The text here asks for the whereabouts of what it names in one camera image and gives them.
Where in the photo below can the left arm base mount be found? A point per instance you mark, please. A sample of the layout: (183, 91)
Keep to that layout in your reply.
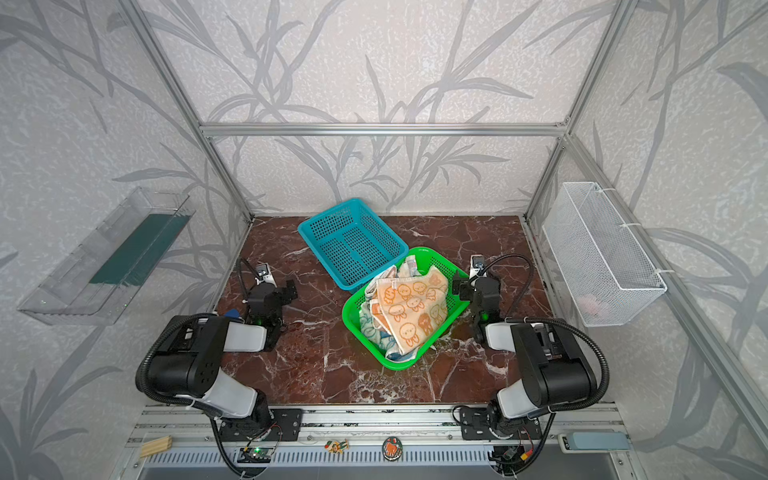
(281, 424)

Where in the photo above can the teal plastic basket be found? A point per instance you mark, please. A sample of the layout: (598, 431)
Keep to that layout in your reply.
(352, 243)

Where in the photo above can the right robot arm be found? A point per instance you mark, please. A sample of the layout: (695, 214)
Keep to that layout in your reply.
(560, 367)

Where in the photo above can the pink object in wire basket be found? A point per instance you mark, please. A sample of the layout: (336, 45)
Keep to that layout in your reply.
(592, 306)

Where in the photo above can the clear acrylic wall shelf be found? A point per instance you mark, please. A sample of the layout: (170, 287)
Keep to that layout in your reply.
(95, 283)

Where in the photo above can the green plastic basket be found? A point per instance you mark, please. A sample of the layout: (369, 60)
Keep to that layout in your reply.
(417, 261)

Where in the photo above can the round orange sticker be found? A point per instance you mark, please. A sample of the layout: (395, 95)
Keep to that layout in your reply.
(392, 449)

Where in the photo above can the left green circuit board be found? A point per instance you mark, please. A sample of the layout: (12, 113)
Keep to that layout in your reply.
(256, 455)

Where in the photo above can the white wire mesh basket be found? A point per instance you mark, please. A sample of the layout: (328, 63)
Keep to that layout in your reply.
(597, 253)

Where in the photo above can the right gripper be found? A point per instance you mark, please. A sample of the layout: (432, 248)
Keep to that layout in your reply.
(470, 288)

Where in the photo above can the orange rabbit towel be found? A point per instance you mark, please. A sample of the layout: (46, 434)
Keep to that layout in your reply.
(411, 308)

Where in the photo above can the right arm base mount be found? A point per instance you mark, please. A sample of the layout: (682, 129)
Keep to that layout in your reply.
(489, 424)

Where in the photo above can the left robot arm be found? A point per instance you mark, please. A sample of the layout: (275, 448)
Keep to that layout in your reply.
(183, 366)

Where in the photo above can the teal patterned towel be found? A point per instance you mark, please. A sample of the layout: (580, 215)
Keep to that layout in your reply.
(375, 331)

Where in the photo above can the small orange green trinket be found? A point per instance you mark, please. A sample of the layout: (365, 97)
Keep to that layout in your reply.
(336, 447)

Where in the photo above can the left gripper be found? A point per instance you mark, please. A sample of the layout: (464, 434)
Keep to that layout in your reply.
(279, 291)

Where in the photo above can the wooden block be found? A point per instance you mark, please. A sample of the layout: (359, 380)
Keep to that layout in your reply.
(155, 446)

